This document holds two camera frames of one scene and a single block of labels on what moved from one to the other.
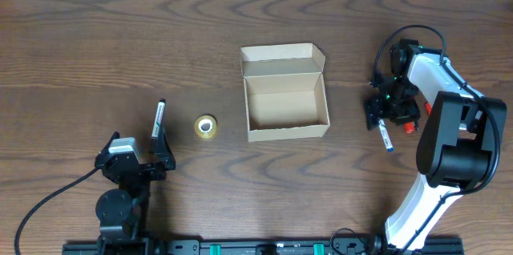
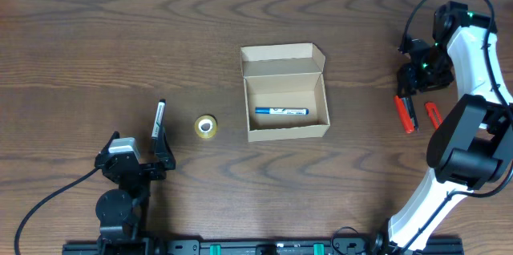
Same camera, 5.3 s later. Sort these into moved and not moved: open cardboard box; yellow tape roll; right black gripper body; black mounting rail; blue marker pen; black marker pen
Moved: right black gripper body; blue marker pen
Not moved: black marker pen; yellow tape roll; open cardboard box; black mounting rail
